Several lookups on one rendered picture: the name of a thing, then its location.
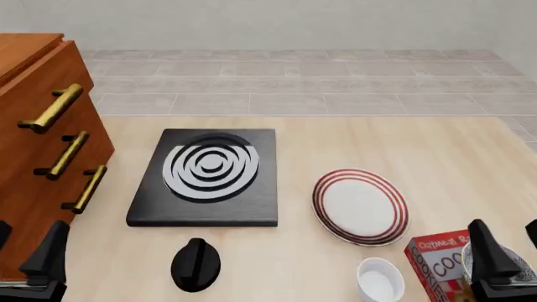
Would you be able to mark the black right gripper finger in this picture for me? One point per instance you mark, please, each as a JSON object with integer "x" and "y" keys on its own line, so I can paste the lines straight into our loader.
{"x": 533, "y": 234}
{"x": 488, "y": 258}

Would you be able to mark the flat black stove plate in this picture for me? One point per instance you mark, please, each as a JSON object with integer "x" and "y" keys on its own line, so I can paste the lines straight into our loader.
{"x": 210, "y": 210}

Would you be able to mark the wooden cabinet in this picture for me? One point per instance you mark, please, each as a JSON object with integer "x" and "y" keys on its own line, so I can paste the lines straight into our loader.
{"x": 25, "y": 50}

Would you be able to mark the round black stove knob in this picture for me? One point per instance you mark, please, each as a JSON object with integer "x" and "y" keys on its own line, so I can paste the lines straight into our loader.
{"x": 195, "y": 267}

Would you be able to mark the white plate with red rings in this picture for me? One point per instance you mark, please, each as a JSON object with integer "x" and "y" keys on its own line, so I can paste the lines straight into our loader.
{"x": 361, "y": 207}

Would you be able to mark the wooden cabinet drawer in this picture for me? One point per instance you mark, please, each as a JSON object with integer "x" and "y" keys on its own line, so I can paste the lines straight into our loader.
{"x": 89, "y": 110}
{"x": 42, "y": 80}
{"x": 99, "y": 148}

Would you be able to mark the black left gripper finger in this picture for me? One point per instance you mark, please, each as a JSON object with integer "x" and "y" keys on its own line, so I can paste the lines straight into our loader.
{"x": 50, "y": 258}
{"x": 4, "y": 232}

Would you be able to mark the black patterned bowl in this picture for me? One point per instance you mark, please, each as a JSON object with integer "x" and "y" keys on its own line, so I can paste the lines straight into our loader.
{"x": 522, "y": 270}

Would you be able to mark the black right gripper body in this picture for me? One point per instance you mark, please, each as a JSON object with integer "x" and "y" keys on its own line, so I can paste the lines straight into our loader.
{"x": 503, "y": 291}

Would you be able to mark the red cookies box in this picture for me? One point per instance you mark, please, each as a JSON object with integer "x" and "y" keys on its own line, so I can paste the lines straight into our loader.
{"x": 436, "y": 251}

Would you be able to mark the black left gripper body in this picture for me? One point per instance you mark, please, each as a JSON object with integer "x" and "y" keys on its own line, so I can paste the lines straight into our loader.
{"x": 29, "y": 294}

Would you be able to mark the small white bowl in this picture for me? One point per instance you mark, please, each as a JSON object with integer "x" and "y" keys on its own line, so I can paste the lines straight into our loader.
{"x": 379, "y": 283}

